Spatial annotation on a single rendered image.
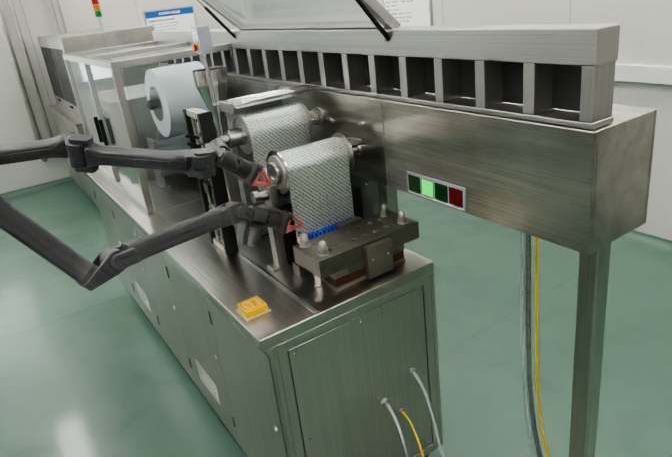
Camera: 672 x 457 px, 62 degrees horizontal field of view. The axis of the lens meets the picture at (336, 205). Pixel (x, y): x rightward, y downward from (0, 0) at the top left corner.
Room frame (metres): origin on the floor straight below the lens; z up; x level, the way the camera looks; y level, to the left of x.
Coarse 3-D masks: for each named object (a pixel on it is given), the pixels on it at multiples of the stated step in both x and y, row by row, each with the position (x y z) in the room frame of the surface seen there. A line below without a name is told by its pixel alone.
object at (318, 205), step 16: (336, 176) 1.79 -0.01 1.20; (304, 192) 1.72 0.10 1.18; (320, 192) 1.76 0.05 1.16; (336, 192) 1.79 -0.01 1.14; (304, 208) 1.72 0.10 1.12; (320, 208) 1.75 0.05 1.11; (336, 208) 1.78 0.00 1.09; (352, 208) 1.82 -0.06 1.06; (304, 224) 1.72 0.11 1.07; (320, 224) 1.75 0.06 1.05
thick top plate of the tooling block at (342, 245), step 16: (368, 224) 1.74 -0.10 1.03; (384, 224) 1.73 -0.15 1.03; (400, 224) 1.71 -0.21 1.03; (416, 224) 1.71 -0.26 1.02; (320, 240) 1.66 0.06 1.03; (336, 240) 1.65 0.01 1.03; (352, 240) 1.64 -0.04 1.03; (368, 240) 1.62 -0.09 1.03; (400, 240) 1.68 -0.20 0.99; (304, 256) 1.58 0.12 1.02; (320, 256) 1.54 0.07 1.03; (336, 256) 1.54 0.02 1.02; (352, 256) 1.57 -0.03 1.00; (320, 272) 1.51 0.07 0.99; (336, 272) 1.54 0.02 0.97
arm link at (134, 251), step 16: (224, 208) 1.55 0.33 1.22; (176, 224) 1.47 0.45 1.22; (192, 224) 1.48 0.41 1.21; (208, 224) 1.51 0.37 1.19; (224, 224) 1.53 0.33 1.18; (144, 240) 1.39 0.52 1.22; (160, 240) 1.41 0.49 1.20; (176, 240) 1.44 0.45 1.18; (128, 256) 1.32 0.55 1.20; (144, 256) 1.37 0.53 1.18
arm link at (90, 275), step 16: (0, 208) 1.22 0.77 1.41; (16, 208) 1.26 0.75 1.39; (0, 224) 1.22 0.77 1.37; (16, 224) 1.23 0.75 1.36; (32, 224) 1.25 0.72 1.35; (32, 240) 1.24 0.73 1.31; (48, 240) 1.26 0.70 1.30; (48, 256) 1.25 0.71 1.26; (64, 256) 1.27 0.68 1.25; (80, 256) 1.29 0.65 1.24; (112, 256) 1.32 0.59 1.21; (64, 272) 1.27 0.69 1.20; (80, 272) 1.27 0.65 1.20; (96, 272) 1.28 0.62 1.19; (112, 272) 1.30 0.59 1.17
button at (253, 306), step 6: (246, 300) 1.51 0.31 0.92; (252, 300) 1.51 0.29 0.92; (258, 300) 1.51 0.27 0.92; (240, 306) 1.48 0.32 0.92; (246, 306) 1.48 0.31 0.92; (252, 306) 1.47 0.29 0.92; (258, 306) 1.47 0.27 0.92; (264, 306) 1.47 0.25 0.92; (246, 312) 1.45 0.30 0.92; (252, 312) 1.45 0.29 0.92; (258, 312) 1.46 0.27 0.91
